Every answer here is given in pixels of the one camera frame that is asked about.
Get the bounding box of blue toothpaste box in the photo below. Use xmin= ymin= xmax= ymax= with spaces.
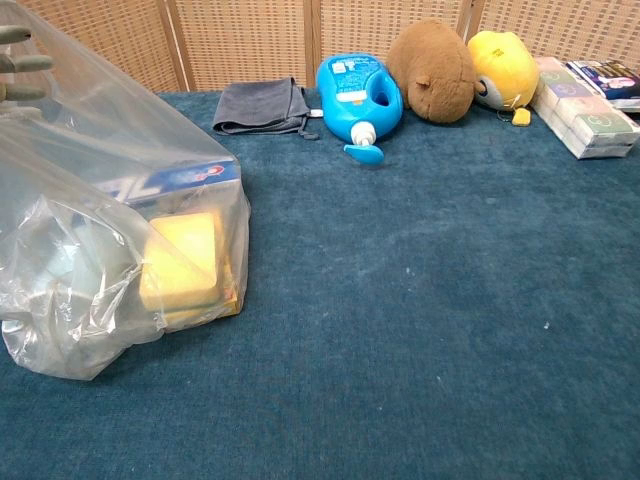
xmin=84 ymin=159 xmax=241 ymax=209

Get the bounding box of grey round cup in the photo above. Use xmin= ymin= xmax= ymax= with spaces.
xmin=29 ymin=234 xmax=136 ymax=351

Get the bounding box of brown plush capybara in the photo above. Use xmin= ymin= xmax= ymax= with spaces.
xmin=386 ymin=18 xmax=479 ymax=125

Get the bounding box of blue pump detergent bottle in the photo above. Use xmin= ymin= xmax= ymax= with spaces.
xmin=315 ymin=53 xmax=404 ymax=169

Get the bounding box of wicker folding screen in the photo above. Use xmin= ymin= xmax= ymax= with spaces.
xmin=0 ymin=0 xmax=640 ymax=94

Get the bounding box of pastel tissue multipack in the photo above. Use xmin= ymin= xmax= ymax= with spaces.
xmin=530 ymin=56 xmax=640 ymax=160

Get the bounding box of yellow sponge pack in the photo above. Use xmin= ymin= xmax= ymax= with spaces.
xmin=138 ymin=212 xmax=240 ymax=334

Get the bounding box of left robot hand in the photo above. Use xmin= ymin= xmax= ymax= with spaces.
xmin=0 ymin=24 xmax=54 ymax=121

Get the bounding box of yellow plush toy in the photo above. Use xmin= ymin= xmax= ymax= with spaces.
xmin=467 ymin=30 xmax=541 ymax=128

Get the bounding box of grey folded towel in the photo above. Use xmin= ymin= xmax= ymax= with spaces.
xmin=212 ymin=77 xmax=321 ymax=141

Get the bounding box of dark blue product packet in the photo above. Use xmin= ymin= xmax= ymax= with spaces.
xmin=566 ymin=59 xmax=640 ymax=112

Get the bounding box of blue carpet table cover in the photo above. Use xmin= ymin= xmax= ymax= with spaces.
xmin=0 ymin=88 xmax=640 ymax=480

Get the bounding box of clear plastic bag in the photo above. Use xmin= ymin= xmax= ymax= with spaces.
xmin=0 ymin=0 xmax=251 ymax=382

